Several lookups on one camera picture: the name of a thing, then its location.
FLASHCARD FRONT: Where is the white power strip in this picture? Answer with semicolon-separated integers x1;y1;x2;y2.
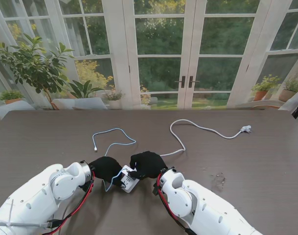
115;164;140;194

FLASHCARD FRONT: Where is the white planter box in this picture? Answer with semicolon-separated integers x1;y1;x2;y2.
52;97;109;110

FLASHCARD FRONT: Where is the white glass door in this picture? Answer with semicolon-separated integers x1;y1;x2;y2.
121;0;191;110
187;0;275;110

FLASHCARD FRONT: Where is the flowering plant in white pot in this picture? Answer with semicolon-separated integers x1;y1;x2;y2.
103;89;126;110

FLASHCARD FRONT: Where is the tall leafy green plant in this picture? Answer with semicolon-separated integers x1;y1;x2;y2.
0;34;75;110

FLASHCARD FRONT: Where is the broad leaf green plant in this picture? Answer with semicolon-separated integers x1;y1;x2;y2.
68;79;104;99

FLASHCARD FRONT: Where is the plant in tan pot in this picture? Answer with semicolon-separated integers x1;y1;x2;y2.
277;74;298;102

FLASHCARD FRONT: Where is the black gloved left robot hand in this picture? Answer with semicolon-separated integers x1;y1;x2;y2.
89;157;127;189

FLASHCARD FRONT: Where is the small bushy potted plant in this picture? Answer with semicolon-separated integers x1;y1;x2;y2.
0;90;26;105

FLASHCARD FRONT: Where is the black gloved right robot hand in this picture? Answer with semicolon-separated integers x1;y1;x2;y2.
128;151;168;181

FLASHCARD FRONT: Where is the white power cord with plug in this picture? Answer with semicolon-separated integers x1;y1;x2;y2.
159;119;252;158

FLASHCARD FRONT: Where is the light blue USB cable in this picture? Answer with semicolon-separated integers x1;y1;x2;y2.
92;127;137;192

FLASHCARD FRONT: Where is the plant in terracotta pot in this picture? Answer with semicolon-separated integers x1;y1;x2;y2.
251;74;281;101

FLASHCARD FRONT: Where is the dark door handle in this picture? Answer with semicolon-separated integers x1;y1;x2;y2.
187;75;201;88
174;75;186;88

